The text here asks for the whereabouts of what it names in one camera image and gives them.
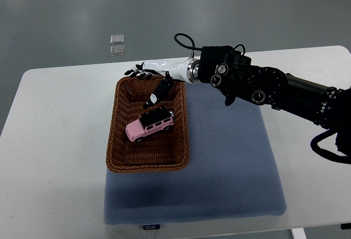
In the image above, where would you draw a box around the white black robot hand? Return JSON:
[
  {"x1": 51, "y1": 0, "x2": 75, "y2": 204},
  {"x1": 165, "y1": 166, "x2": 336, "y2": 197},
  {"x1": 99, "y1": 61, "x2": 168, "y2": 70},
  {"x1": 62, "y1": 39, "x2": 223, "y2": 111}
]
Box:
[{"x1": 124, "y1": 58, "x2": 195, "y2": 109}]

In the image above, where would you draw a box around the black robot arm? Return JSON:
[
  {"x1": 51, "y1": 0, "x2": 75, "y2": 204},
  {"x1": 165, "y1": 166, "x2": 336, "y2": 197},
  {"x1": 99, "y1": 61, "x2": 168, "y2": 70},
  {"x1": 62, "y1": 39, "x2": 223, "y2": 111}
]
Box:
[{"x1": 125, "y1": 45, "x2": 350, "y2": 164}]

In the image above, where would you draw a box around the brown wicker basket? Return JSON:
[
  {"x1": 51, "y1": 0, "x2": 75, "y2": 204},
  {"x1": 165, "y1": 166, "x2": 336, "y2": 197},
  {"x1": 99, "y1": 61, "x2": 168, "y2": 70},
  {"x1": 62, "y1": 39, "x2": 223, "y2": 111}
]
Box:
[{"x1": 106, "y1": 76, "x2": 190, "y2": 173}]

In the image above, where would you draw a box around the pink toy car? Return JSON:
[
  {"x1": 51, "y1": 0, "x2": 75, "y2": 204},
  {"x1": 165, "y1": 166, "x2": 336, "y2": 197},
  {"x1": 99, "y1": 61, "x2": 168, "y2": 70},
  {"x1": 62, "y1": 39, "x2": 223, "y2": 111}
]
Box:
[{"x1": 126, "y1": 106, "x2": 174, "y2": 142}]

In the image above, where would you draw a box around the blue grey textured mat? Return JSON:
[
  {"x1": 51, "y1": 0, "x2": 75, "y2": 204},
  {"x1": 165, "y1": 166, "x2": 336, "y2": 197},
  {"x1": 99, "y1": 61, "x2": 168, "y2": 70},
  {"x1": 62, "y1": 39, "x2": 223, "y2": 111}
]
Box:
[{"x1": 104, "y1": 76, "x2": 286, "y2": 225}]

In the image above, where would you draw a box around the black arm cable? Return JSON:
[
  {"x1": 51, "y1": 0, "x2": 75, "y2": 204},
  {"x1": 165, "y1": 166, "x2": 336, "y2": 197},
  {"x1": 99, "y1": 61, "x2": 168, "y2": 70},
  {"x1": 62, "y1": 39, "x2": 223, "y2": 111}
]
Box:
[{"x1": 173, "y1": 33, "x2": 203, "y2": 56}]

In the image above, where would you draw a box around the upper metal floor plate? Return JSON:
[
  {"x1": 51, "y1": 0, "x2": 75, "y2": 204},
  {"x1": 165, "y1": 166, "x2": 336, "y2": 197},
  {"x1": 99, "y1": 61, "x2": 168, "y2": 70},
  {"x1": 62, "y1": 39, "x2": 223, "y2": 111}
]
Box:
[{"x1": 110, "y1": 34, "x2": 124, "y2": 44}]

